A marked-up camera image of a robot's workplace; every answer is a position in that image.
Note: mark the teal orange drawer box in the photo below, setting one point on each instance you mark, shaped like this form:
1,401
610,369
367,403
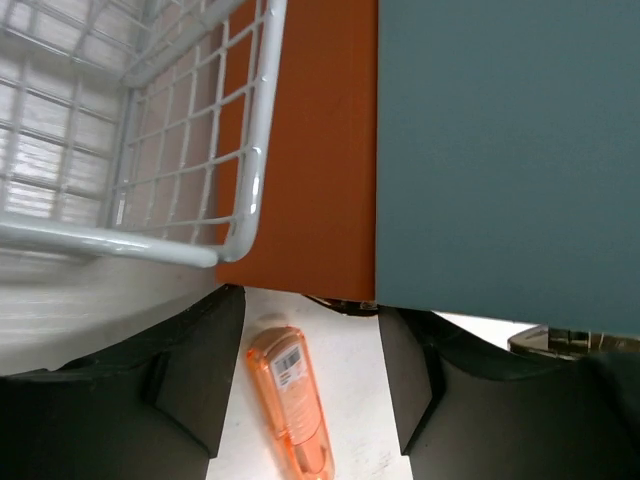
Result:
469,157

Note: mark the orange translucent capsule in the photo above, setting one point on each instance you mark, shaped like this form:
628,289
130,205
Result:
282,376

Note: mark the white wire desk organizer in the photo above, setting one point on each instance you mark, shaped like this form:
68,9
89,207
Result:
135,129

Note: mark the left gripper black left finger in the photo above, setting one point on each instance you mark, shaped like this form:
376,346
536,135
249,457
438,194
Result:
150,407

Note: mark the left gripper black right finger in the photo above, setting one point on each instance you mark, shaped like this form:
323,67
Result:
467,409

